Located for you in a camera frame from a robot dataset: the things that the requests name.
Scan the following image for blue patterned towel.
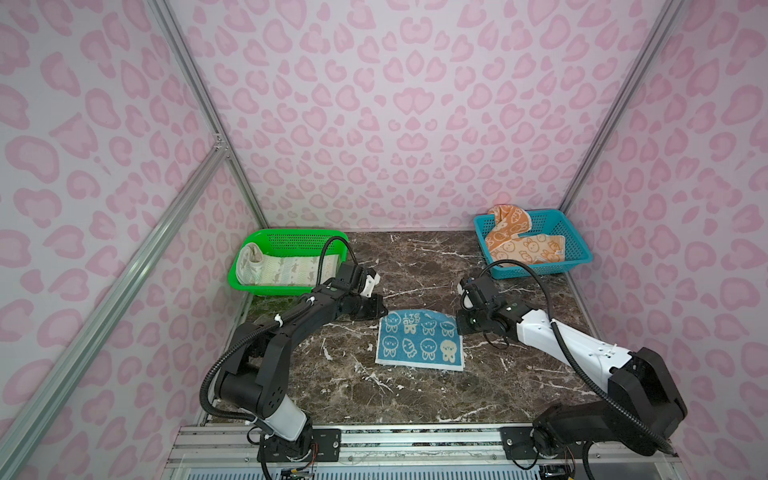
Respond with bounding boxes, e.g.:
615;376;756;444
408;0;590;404
375;309;465;372

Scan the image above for orange patterned towel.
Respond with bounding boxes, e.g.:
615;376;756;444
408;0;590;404
485;204;566;265

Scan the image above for pastel striped animal towel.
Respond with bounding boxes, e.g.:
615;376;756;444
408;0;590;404
234;242;320;287

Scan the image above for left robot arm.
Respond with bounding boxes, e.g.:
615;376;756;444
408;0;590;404
199;285;388;442

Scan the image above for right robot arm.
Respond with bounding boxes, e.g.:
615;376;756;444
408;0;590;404
456;302;687;456

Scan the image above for green plastic basket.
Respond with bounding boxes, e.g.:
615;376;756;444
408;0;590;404
228;228;349;297

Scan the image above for teal plastic basket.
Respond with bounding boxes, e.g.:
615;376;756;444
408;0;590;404
474;209;593;275

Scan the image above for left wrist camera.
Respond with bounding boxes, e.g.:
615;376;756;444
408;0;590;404
335;261;381;298

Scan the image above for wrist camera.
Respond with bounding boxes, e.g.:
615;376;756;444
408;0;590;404
335;261;381;298
457;276;506;311

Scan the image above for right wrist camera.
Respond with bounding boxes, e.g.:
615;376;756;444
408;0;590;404
457;276;506;311

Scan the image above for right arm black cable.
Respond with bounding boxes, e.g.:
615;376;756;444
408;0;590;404
476;259;676;454

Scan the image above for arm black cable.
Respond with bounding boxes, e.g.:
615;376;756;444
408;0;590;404
476;259;676;454
199;235;359;422

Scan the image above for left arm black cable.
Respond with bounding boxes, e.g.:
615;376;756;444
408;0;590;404
199;235;359;422

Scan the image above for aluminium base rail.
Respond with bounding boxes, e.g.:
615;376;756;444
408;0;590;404
162;423;687;479

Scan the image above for aluminium frame corner post right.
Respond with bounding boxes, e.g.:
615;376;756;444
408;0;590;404
558;0;689;214

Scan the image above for aluminium frame corner post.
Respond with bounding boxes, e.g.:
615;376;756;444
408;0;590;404
146;0;269;228
558;0;689;214

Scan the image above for aluminium frame corner post left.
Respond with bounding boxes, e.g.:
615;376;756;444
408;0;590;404
146;0;269;228

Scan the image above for aluminium frame diagonal bar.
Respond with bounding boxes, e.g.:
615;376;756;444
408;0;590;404
1;147;229;479

